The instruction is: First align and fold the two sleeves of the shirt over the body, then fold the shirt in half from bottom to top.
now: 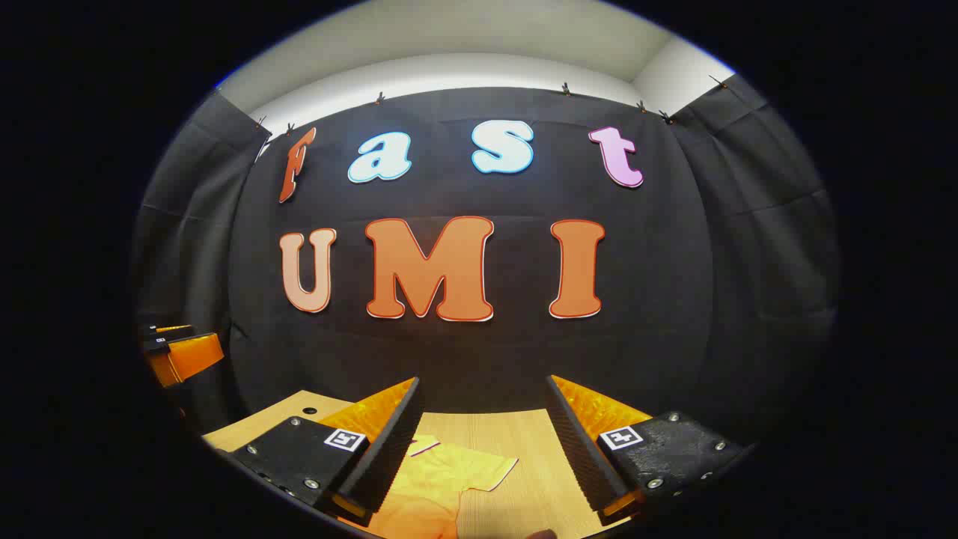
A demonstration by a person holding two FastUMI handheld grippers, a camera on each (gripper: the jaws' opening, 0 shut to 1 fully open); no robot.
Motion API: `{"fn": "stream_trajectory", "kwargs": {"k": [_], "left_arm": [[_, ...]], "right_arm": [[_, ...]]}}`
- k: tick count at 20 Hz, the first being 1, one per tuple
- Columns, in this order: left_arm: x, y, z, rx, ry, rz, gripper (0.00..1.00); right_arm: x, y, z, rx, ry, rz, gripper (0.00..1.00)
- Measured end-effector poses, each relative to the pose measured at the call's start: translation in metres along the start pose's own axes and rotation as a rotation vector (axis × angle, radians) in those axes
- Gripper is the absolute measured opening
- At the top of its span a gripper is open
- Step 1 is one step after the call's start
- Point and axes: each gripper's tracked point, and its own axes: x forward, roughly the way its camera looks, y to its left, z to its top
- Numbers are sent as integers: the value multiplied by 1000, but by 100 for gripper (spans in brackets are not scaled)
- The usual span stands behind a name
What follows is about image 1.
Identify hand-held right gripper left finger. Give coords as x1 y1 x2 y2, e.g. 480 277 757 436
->
228 377 425 526

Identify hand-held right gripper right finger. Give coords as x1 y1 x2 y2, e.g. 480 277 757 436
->
545 374 753 521

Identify orange polo T-shirt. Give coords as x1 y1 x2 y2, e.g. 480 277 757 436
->
359 434 519 539

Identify black backdrop cloth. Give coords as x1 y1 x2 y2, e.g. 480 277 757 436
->
133 75 843 450

